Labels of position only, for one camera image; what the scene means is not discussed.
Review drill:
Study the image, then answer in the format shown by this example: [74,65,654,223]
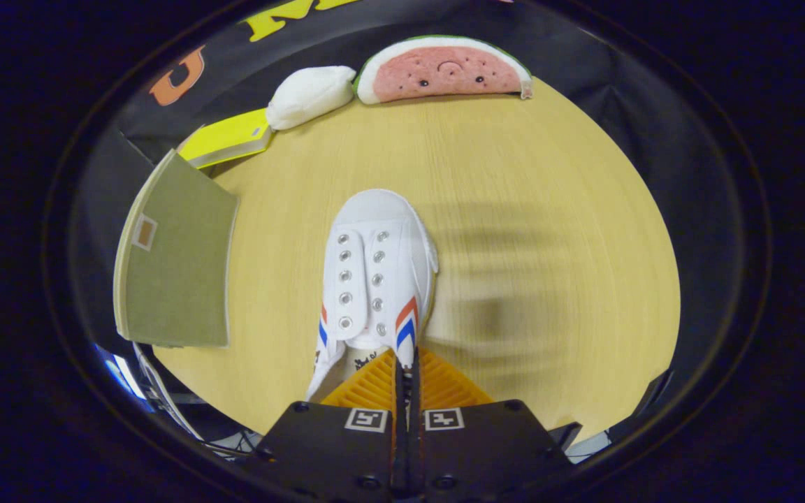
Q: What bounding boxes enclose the black backdrop cloth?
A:
[71,0,732,448]

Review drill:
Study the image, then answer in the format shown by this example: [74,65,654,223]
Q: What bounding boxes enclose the white plush toy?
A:
[266,65,357,131]

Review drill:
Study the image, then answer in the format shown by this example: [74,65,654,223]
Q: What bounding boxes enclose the watermelon slice plush toy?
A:
[354,35,535,105]

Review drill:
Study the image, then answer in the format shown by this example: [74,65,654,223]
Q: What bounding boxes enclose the white canvas shoe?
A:
[305,189,440,402]

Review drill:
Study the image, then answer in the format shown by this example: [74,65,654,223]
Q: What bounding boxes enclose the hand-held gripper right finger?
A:
[408,347,574,503]

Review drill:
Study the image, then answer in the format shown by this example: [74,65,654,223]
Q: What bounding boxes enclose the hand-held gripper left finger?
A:
[244,348,405,503]

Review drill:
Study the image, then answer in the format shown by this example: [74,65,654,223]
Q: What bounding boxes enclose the yellow book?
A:
[177,107,276,170]

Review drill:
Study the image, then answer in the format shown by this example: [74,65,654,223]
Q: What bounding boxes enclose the grey-green fabric storage box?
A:
[113,148,240,349]

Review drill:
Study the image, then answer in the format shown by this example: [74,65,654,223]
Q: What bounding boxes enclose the computer monitor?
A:
[95,344,148,413]

